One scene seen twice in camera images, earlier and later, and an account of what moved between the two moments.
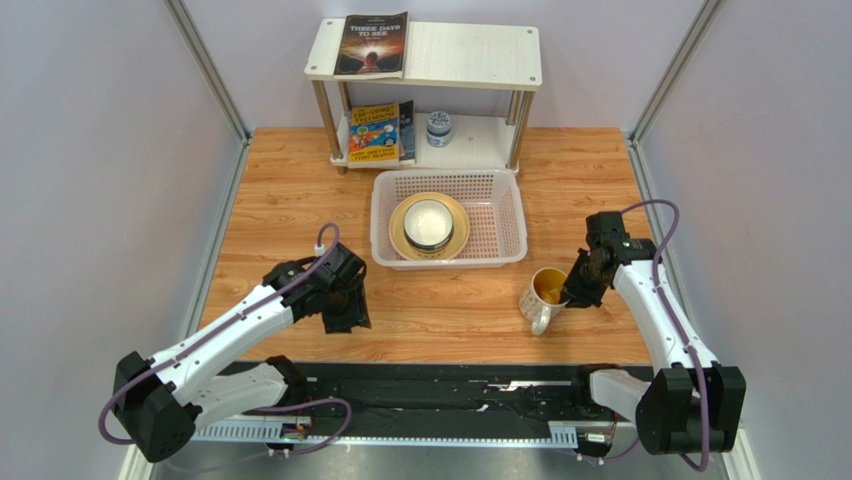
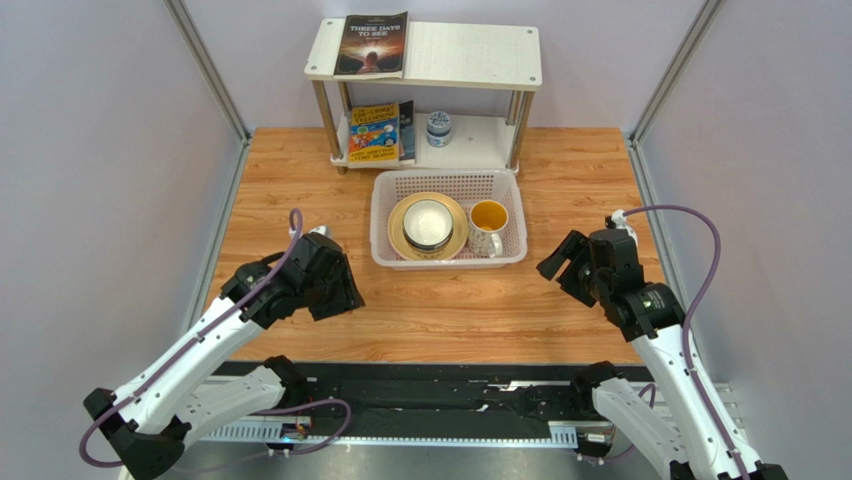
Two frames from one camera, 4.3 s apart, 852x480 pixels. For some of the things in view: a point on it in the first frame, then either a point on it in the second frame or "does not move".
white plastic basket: (492, 197) does not move
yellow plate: (461, 229) does not move
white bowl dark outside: (428, 225) does not move
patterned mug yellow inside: (539, 300) → (486, 221)
